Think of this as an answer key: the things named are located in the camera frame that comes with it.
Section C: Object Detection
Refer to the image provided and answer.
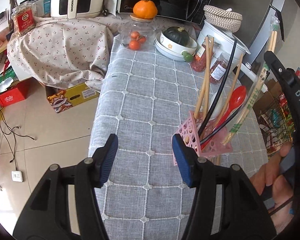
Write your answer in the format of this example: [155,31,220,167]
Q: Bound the large orange citrus fruit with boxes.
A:
[133,0,158,20]

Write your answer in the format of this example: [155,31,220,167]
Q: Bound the goji berry plastic jar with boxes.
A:
[190,35,219,72]

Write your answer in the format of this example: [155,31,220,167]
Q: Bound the white power strip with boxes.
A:
[11,170,23,183]

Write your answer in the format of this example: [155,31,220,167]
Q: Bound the grey checked tablecloth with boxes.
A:
[88,31,269,240]

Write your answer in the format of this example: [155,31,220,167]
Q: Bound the labelled dried fruit jar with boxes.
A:
[210,53,230,84]

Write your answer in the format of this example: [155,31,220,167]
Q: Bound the black chopstick gold tip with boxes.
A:
[198,39,237,137]

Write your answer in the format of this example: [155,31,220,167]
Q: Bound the red plastic spoon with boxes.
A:
[201,85,248,151]

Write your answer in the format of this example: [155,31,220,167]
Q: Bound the black floor cables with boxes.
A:
[0,100,37,172]

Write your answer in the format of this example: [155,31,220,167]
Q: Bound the grey refrigerator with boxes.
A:
[225,0,300,67]

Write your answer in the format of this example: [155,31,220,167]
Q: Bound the disposable chopsticks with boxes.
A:
[222,15,280,145]

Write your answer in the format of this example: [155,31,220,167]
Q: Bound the black wire rack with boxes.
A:
[254,92,295,158]

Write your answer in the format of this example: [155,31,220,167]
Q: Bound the clear glass jar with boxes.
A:
[118,14,156,51]

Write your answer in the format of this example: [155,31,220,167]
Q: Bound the white ceramic bowl stack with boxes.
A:
[154,32,197,62]

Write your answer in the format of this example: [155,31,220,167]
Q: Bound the small orange in jar upper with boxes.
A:
[130,31,146,44]

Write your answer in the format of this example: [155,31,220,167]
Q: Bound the red cardboard box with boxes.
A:
[0,80,30,107]

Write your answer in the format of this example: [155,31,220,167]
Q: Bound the green round fruit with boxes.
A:
[182,51,193,62]

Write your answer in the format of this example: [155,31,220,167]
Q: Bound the small orange in jar lower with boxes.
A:
[128,40,141,50]

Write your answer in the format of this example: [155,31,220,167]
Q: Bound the pink perforated utensil holder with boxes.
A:
[173,110,234,167]

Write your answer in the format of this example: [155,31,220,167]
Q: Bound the dark green squash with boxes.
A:
[162,27,190,46]

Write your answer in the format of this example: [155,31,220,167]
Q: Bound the small orange in jar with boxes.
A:
[128,40,141,50]
[130,31,146,44]

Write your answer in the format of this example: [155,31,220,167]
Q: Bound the floral patterned cloth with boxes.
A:
[7,12,198,93]

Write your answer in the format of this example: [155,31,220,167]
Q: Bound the short light wooden chopstick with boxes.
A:
[213,54,243,128]

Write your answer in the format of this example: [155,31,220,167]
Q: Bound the woven rope basket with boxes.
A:
[204,5,243,33]

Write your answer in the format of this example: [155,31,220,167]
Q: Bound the white electric cooking pot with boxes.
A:
[197,20,266,81]

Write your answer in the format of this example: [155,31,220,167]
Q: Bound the person's right hand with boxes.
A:
[250,141,294,233]

